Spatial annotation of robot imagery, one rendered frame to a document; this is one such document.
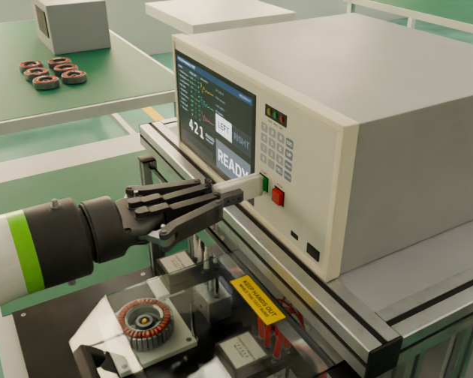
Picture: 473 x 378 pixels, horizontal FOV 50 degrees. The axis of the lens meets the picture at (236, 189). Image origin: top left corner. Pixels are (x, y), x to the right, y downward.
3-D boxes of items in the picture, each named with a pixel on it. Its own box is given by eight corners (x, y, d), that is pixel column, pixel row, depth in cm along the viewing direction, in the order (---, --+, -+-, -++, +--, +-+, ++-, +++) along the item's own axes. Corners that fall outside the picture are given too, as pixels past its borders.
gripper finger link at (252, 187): (214, 187, 65) (216, 189, 64) (260, 174, 68) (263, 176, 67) (214, 206, 66) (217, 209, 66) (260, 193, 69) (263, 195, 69)
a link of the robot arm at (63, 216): (31, 229, 50) (15, 188, 57) (52, 316, 56) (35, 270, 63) (91, 213, 52) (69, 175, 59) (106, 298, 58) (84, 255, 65)
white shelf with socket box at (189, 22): (198, 170, 163) (192, 25, 140) (155, 130, 191) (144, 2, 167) (288, 147, 178) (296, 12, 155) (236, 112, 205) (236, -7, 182)
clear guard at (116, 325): (130, 508, 49) (123, 472, 46) (69, 343, 67) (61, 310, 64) (381, 372, 63) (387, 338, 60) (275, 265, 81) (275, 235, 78)
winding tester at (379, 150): (325, 283, 61) (344, 126, 51) (178, 146, 94) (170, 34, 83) (527, 199, 78) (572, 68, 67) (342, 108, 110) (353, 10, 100)
